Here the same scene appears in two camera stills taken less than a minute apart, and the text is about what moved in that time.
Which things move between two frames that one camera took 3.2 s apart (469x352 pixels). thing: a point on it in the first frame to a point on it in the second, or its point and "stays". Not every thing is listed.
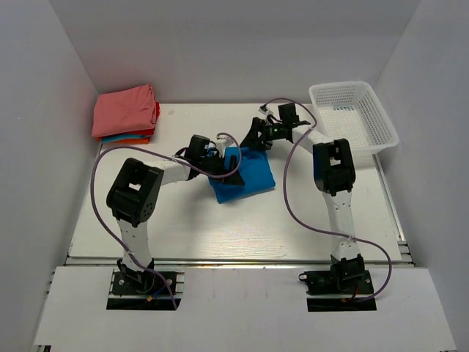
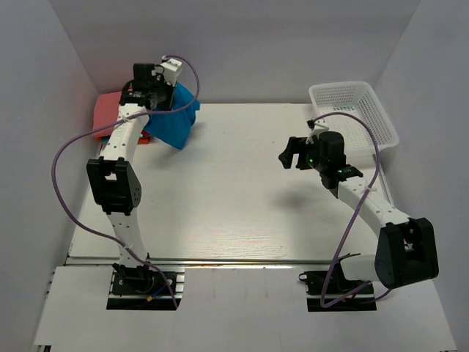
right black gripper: [253, 140] to [295, 146]
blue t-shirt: [253, 167] to [174, 127]
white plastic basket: [351, 111] stays
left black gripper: [237, 180] to [160, 81]
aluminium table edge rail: [237, 262] stays
